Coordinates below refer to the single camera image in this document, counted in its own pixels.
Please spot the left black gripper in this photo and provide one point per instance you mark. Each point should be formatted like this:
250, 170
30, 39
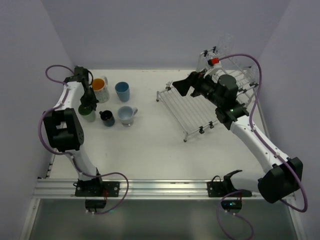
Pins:
88, 100

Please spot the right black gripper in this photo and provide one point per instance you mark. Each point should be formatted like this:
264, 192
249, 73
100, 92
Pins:
195, 83

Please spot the light green plastic cup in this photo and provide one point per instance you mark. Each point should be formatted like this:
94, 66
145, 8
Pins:
87, 113

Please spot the white patterned ceramic mug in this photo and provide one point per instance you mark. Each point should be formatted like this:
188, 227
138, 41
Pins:
100, 88

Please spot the dark blue ceramic cup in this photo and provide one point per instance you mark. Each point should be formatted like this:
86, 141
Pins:
107, 118

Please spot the light blue plastic cup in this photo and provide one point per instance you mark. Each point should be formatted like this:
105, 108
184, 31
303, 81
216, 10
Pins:
123, 91

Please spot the grey ceramic mug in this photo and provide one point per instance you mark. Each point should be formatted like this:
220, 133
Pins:
126, 115

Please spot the clear glass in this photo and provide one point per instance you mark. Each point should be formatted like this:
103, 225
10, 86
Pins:
225, 45
252, 74

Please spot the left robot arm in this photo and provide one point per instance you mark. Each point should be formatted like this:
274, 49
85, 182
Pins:
65, 133

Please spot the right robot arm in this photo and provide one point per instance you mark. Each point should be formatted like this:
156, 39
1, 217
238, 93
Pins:
282, 174

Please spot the left black controller box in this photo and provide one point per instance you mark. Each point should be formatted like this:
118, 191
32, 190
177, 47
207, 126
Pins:
93, 205

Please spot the black controller box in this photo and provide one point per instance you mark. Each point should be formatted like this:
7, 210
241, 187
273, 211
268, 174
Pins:
233, 206
93, 205

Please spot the right black controller box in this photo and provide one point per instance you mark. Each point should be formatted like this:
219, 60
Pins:
233, 206

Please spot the metal wire dish rack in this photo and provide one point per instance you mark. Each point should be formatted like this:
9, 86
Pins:
234, 93

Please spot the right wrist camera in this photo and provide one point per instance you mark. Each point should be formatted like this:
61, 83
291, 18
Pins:
213, 66

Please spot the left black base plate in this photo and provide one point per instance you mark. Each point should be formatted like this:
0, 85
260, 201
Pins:
96, 187

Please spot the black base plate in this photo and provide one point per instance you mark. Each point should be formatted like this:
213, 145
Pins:
96, 187
218, 187

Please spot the aluminium mounting rail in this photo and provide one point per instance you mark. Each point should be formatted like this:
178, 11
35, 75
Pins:
51, 188

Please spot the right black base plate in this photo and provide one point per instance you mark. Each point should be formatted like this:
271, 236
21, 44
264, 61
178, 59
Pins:
218, 187

